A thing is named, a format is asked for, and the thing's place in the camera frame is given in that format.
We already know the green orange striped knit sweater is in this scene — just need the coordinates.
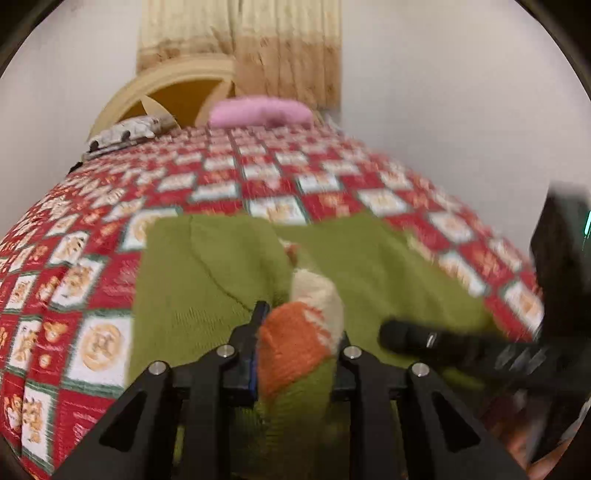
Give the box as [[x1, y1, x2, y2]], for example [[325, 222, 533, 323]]
[[127, 213, 498, 479]]

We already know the person's right hand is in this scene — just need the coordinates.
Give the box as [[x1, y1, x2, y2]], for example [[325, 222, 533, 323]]
[[480, 393, 573, 480]]

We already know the pink pillow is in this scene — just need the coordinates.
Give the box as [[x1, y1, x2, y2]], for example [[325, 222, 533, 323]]
[[208, 96, 314, 128]]

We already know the cream wooden headboard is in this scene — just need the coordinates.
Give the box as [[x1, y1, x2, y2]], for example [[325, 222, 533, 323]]
[[89, 54, 235, 136]]

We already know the white patterned pillow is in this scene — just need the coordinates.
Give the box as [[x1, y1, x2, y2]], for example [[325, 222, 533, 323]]
[[86, 115, 178, 153]]

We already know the beige window curtain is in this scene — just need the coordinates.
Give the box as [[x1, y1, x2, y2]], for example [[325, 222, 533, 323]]
[[136, 0, 342, 109]]

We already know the red patchwork bear bedspread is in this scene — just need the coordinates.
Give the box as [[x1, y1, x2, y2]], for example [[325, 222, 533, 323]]
[[1, 126, 544, 479]]

